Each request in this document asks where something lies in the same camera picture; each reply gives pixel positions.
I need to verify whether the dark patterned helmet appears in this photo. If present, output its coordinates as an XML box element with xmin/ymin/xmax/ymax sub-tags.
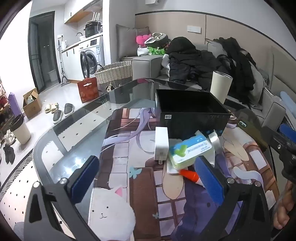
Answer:
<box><xmin>144</xmin><ymin>32</ymin><xmax>170</xmax><ymax>45</ymax></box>

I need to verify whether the light blue cloth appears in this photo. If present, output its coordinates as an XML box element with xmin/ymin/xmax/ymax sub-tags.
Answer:
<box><xmin>280</xmin><ymin>91</ymin><xmax>296</xmax><ymax>109</ymax></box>

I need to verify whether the beige slippers pair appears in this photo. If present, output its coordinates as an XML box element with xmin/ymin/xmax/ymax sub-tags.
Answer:
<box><xmin>45</xmin><ymin>103</ymin><xmax>59</xmax><ymax>114</ymax></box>

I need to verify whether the orange marker pen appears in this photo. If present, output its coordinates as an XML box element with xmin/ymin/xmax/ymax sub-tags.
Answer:
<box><xmin>180</xmin><ymin>169</ymin><xmax>204</xmax><ymax>186</ymax></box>

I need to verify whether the black countertop appliance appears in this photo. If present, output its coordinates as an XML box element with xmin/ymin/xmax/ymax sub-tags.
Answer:
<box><xmin>85</xmin><ymin>21</ymin><xmax>102</xmax><ymax>37</ymax></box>

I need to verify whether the white trash bin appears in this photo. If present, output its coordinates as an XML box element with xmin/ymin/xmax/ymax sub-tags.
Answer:
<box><xmin>9</xmin><ymin>113</ymin><xmax>31</xmax><ymax>144</ymax></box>

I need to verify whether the green and white box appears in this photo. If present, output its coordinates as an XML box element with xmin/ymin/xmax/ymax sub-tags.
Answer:
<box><xmin>168</xmin><ymin>136</ymin><xmax>215</xmax><ymax>169</ymax></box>

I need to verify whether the black and white rug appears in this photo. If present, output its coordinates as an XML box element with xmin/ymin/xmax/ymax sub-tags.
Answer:
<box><xmin>0</xmin><ymin>148</ymin><xmax>70</xmax><ymax>241</ymax></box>

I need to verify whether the white bag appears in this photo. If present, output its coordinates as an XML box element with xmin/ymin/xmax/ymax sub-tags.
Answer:
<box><xmin>137</xmin><ymin>46</ymin><xmax>153</xmax><ymax>56</ymax></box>

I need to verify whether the white washing machine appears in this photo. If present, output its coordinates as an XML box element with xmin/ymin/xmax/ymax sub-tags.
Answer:
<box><xmin>79</xmin><ymin>35</ymin><xmax>104</xmax><ymax>79</ymax></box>

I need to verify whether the white sneakers pair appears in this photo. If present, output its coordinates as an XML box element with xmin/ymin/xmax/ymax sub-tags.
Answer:
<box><xmin>3</xmin><ymin>130</ymin><xmax>15</xmax><ymax>143</ymax></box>

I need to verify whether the person's right hand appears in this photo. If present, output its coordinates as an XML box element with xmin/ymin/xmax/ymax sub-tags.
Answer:
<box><xmin>273</xmin><ymin>181</ymin><xmax>296</xmax><ymax>230</ymax></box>

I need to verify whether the printed desk mat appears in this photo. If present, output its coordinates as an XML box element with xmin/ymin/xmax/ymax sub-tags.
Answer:
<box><xmin>89</xmin><ymin>107</ymin><xmax>280</xmax><ymax>241</ymax></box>

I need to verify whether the grey sofa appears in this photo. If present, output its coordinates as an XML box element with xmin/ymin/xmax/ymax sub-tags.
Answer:
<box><xmin>120</xmin><ymin>45</ymin><xmax>296</xmax><ymax>130</ymax></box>

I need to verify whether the white cylindrical bin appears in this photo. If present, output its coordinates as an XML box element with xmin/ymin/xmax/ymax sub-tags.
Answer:
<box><xmin>210</xmin><ymin>71</ymin><xmax>233</xmax><ymax>105</ymax></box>

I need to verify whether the black storage box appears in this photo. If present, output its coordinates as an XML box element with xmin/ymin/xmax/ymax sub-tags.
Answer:
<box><xmin>154</xmin><ymin>89</ymin><xmax>232</xmax><ymax>139</ymax></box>

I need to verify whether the cardboard box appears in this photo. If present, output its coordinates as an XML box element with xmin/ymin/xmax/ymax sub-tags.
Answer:
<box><xmin>22</xmin><ymin>88</ymin><xmax>42</xmax><ymax>118</ymax></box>

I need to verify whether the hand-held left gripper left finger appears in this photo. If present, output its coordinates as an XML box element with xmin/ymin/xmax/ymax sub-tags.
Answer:
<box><xmin>23</xmin><ymin>155</ymin><xmax>100</xmax><ymax>241</ymax></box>

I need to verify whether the mop stand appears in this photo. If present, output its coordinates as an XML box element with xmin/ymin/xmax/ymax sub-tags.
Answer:
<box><xmin>58</xmin><ymin>39</ymin><xmax>70</xmax><ymax>87</ymax></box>

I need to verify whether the grey cushion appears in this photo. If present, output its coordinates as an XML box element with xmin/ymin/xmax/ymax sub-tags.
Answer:
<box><xmin>116</xmin><ymin>24</ymin><xmax>151</xmax><ymax>61</ymax></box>

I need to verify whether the shoe rack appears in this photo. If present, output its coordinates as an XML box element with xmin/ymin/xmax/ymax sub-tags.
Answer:
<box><xmin>0</xmin><ymin>79</ymin><xmax>12</xmax><ymax>139</ymax></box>

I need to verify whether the pink plush toy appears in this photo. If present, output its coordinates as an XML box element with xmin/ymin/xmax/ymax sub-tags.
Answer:
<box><xmin>136</xmin><ymin>34</ymin><xmax>152</xmax><ymax>45</ymax></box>

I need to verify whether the white upper cabinet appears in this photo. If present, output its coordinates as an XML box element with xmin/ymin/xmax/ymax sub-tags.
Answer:
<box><xmin>64</xmin><ymin>0</ymin><xmax>103</xmax><ymax>24</ymax></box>

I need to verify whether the white counter cabinet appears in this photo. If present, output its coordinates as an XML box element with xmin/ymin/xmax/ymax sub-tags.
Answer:
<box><xmin>61</xmin><ymin>42</ymin><xmax>81</xmax><ymax>81</ymax></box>

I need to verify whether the wicker basket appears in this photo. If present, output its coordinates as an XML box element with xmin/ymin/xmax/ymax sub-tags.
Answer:
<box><xmin>94</xmin><ymin>62</ymin><xmax>133</xmax><ymax>93</ymax></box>

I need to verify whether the red paper bag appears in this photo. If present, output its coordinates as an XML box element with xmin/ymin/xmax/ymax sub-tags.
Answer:
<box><xmin>77</xmin><ymin>77</ymin><xmax>100</xmax><ymax>103</ymax></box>

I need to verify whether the black jacket pile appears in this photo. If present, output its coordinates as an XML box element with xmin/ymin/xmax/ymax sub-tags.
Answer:
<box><xmin>165</xmin><ymin>37</ymin><xmax>229</xmax><ymax>91</ymax></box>

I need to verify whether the purple yoga mat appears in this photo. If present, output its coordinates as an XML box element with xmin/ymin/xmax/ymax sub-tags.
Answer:
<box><xmin>8</xmin><ymin>92</ymin><xmax>22</xmax><ymax>116</ymax></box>

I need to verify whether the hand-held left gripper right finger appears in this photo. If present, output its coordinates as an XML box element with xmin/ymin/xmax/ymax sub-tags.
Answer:
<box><xmin>170</xmin><ymin>156</ymin><xmax>271</xmax><ymax>241</ymax></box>

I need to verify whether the dark glass door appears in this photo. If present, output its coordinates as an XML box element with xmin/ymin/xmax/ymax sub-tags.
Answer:
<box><xmin>28</xmin><ymin>11</ymin><xmax>58</xmax><ymax>93</ymax></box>

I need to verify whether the white charger adapter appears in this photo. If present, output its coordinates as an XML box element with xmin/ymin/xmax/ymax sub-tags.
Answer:
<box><xmin>154</xmin><ymin>127</ymin><xmax>170</xmax><ymax>164</ymax></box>

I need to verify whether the black shoes pair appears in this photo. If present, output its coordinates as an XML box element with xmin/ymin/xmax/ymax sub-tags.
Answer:
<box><xmin>3</xmin><ymin>144</ymin><xmax>15</xmax><ymax>164</ymax></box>

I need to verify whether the black clothes heap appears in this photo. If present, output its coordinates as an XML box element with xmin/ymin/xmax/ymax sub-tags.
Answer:
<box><xmin>213</xmin><ymin>37</ymin><xmax>266</xmax><ymax>105</ymax></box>

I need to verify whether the white cloth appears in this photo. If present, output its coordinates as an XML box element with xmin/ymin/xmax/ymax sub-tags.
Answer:
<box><xmin>161</xmin><ymin>54</ymin><xmax>171</xmax><ymax>70</ymax></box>

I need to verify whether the silver tape roll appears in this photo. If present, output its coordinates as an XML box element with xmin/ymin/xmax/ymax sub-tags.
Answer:
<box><xmin>207</xmin><ymin>130</ymin><xmax>223</xmax><ymax>153</ymax></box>

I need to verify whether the green cloth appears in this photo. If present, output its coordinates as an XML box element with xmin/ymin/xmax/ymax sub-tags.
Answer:
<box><xmin>147</xmin><ymin>46</ymin><xmax>167</xmax><ymax>55</ymax></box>

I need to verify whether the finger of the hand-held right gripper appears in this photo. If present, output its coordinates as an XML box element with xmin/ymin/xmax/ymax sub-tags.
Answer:
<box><xmin>261</xmin><ymin>123</ymin><xmax>296</xmax><ymax>160</ymax></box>

